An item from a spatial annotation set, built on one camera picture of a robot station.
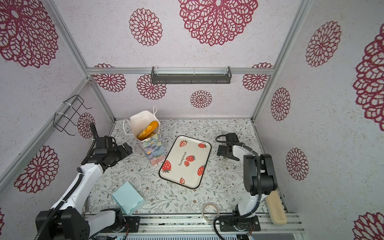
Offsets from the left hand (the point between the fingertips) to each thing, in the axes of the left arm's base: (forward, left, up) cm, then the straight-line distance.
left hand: (125, 154), depth 84 cm
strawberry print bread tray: (+2, -33, -14) cm, 36 cm away
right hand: (+8, -61, -11) cm, 62 cm away
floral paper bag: (+3, -16, +3) cm, 16 cm away
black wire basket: (+15, +27, +21) cm, 37 cm away
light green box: (-20, -3, -12) cm, 23 cm away
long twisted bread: (+11, -13, +8) cm, 19 cm away
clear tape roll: (-31, -44, -13) cm, 55 cm away
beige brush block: (-27, -79, -10) cm, 84 cm away
